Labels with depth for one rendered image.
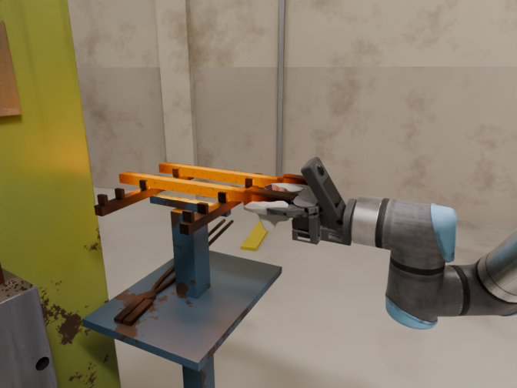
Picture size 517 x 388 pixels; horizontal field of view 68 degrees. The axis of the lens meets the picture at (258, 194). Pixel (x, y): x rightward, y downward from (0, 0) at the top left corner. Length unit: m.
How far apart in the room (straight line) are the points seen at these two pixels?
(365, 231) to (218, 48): 3.24
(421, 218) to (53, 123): 0.77
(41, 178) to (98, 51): 3.52
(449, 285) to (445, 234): 0.11
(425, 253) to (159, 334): 0.53
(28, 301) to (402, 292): 0.64
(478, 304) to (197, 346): 0.51
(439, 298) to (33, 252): 0.83
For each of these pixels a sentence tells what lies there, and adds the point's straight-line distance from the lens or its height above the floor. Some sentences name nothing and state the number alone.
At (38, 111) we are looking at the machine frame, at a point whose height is 1.19.
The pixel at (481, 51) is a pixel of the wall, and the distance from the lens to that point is 3.63.
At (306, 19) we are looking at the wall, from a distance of 3.60.
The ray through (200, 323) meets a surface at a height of 0.76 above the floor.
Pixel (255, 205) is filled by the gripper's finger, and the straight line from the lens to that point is 0.74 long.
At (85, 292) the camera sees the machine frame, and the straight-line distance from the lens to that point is 1.10.
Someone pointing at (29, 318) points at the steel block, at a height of 0.86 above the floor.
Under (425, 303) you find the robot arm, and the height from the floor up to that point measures 0.89.
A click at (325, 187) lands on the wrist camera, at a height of 1.07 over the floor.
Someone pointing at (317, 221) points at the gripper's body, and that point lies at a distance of 0.72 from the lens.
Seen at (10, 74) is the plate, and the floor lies 1.26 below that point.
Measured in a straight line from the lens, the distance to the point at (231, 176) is 0.92.
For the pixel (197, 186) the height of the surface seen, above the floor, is 1.03.
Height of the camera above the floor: 1.27
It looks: 18 degrees down
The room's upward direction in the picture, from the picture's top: straight up
